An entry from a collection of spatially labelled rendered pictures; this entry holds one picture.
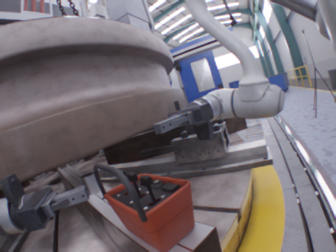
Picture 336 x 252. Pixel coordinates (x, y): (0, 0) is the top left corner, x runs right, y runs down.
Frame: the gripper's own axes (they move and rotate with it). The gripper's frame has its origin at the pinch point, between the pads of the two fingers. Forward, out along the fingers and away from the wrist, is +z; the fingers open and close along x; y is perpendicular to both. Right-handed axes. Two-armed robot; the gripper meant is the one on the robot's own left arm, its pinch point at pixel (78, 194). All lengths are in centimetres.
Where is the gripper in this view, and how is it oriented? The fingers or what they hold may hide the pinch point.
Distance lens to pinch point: 41.4
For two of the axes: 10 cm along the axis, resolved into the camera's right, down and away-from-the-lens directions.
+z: 8.9, -3.1, 3.2
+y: 2.9, 9.5, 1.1
